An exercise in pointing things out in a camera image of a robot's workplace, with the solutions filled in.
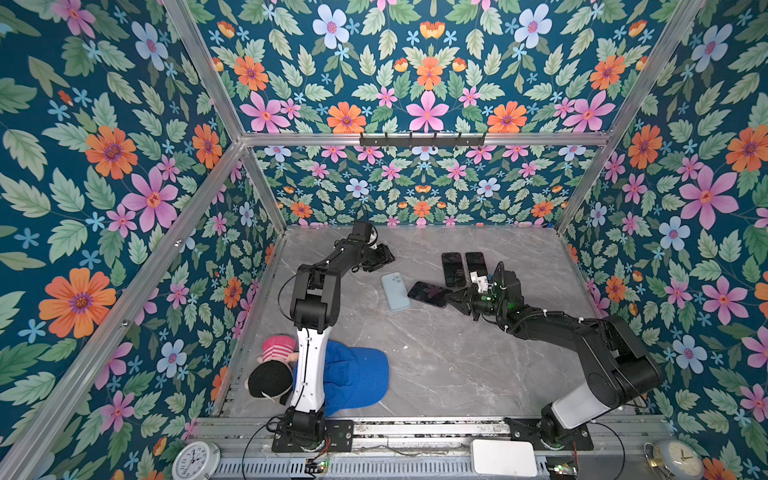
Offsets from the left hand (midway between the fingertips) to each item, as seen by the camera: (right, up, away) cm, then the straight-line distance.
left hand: (395, 251), depth 104 cm
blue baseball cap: (-10, -35, -24) cm, 44 cm away
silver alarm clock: (+67, -48, -36) cm, 90 cm away
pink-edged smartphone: (+30, -4, +4) cm, 30 cm away
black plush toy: (-31, -32, -28) cm, 52 cm away
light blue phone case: (+1, -14, -3) cm, 14 cm away
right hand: (+15, -13, -18) cm, 27 cm away
